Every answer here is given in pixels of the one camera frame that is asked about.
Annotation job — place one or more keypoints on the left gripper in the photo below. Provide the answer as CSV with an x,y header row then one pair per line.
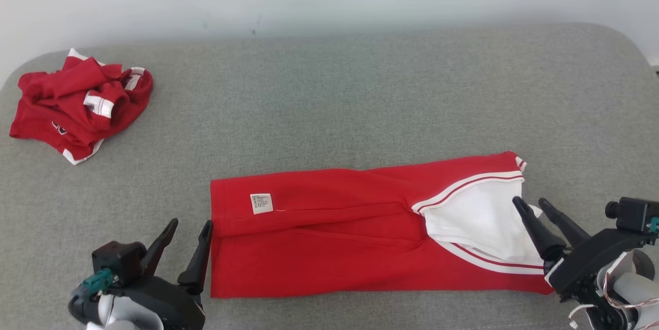
x,y
175,307

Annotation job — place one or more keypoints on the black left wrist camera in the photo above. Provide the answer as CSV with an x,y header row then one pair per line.
x,y
116,260

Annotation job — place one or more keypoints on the red shorts white stripes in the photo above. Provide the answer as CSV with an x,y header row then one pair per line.
x,y
62,103

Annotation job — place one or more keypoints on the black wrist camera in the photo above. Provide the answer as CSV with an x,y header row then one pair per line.
x,y
636,214
116,260

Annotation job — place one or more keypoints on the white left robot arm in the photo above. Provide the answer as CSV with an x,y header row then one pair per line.
x,y
121,315

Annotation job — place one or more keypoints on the red jersey white sleeves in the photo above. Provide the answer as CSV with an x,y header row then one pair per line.
x,y
334,247

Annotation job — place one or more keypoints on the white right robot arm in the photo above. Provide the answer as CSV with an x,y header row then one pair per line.
x,y
633,289

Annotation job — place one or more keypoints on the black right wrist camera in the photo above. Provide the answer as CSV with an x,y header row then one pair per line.
x,y
636,214

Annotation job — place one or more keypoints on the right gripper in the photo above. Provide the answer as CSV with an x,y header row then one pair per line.
x,y
587,265

